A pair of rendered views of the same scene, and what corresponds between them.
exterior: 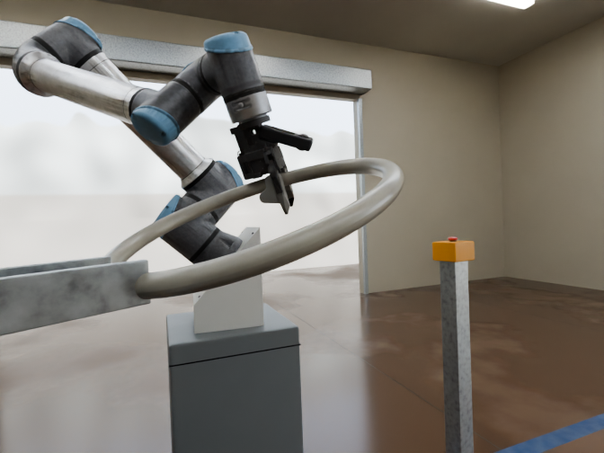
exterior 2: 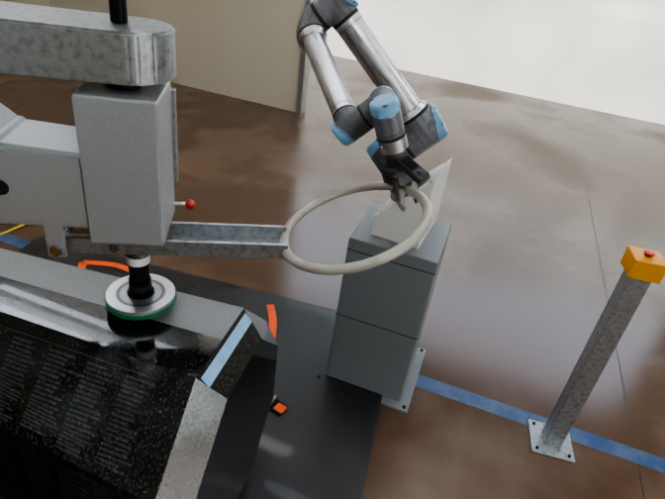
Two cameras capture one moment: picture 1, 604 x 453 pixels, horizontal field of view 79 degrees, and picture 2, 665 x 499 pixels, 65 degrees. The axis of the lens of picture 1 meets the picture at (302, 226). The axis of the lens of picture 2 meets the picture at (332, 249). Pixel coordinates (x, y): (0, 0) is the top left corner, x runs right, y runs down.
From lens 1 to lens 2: 123 cm
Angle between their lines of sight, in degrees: 46
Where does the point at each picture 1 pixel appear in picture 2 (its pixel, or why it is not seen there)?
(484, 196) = not seen: outside the picture
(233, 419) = (376, 294)
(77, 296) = (263, 251)
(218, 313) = (389, 228)
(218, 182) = (422, 129)
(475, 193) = not seen: outside the picture
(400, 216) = not seen: outside the picture
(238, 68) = (382, 128)
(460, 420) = (569, 395)
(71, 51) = (332, 17)
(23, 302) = (249, 250)
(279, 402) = (409, 301)
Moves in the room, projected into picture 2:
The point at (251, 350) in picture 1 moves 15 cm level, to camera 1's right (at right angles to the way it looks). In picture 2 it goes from (399, 261) to (427, 277)
